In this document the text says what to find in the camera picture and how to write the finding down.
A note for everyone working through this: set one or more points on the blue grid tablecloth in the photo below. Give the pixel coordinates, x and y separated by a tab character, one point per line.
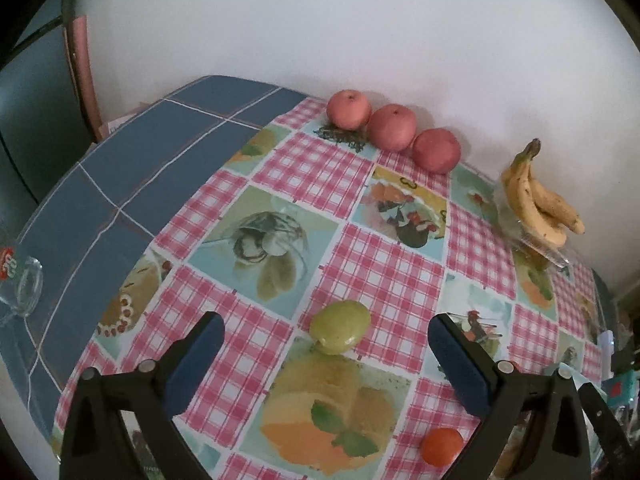
150	160

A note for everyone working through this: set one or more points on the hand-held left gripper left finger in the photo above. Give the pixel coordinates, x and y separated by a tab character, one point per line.
197	360

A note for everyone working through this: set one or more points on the green apple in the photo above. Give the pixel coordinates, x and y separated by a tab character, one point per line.
340	327

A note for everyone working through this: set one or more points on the teal device with red label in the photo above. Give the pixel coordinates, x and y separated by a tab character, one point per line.
620	390

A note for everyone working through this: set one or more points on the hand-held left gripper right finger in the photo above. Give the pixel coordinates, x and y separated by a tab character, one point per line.
462	365

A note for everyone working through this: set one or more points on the orange tangerine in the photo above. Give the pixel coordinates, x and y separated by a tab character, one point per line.
441	445

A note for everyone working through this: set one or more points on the pink checked printed tablecloth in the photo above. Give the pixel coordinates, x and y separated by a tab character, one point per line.
390	270

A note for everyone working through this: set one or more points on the yellow banana bunch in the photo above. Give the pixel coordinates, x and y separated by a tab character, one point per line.
530	200

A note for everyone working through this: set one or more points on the pink chair frame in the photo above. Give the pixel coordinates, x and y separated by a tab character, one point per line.
82	70

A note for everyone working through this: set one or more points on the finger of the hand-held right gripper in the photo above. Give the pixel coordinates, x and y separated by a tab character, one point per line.
605	425

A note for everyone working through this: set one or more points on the clear plastic container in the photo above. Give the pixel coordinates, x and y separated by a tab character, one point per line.
547	255

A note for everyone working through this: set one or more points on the red apple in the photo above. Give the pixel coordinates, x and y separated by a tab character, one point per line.
392	127
349	109
436	151

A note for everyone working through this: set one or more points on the clear drinking glass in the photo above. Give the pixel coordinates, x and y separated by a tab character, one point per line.
22	280

